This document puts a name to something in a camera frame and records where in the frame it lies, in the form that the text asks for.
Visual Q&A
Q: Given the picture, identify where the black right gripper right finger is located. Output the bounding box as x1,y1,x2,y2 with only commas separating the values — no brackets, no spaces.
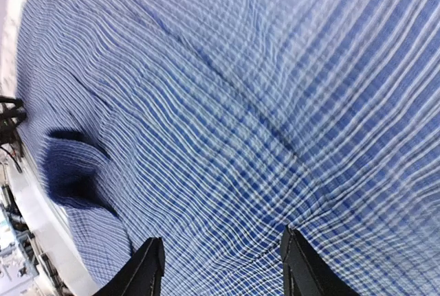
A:
280,227,357,296

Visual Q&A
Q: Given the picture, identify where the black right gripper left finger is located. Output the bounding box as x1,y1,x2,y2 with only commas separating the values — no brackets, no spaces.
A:
93,238,166,296

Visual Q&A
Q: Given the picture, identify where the blue checked shirt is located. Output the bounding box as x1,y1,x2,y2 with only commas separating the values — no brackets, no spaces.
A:
16,0,439,295

